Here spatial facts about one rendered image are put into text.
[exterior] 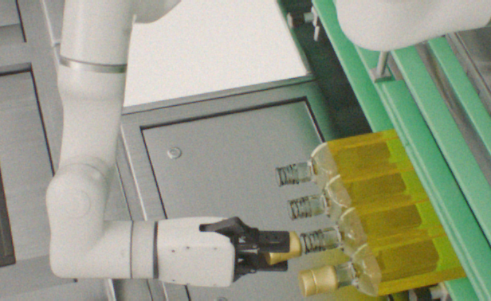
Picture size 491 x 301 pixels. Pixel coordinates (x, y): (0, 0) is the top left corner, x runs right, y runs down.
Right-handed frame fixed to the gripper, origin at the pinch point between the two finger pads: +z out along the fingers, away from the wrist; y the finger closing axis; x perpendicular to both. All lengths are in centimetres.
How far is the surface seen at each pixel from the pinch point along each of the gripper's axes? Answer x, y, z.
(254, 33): 54, -12, -1
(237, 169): 24.0, -12.4, -4.0
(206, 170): 23.7, -12.4, -9.0
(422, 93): 15.9, 13.7, 19.2
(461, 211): 2.4, 6.1, 23.8
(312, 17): 50, -4, 8
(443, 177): 7.9, 6.2, 22.3
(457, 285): -2.6, -3.5, 24.5
